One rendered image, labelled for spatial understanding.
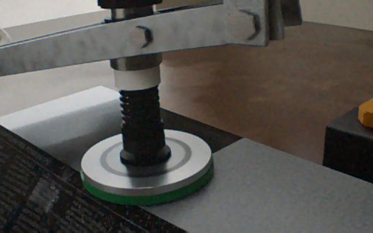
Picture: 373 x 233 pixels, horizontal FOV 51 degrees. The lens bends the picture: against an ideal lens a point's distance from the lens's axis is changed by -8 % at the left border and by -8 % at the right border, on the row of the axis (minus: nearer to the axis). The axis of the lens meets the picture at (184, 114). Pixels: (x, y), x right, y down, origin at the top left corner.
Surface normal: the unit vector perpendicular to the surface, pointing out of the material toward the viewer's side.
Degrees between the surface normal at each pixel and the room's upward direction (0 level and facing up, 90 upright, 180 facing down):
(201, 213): 0
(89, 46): 90
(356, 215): 0
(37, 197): 45
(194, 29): 90
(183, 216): 0
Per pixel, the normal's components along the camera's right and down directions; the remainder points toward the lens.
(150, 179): -0.06, -0.93
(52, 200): -0.53, -0.46
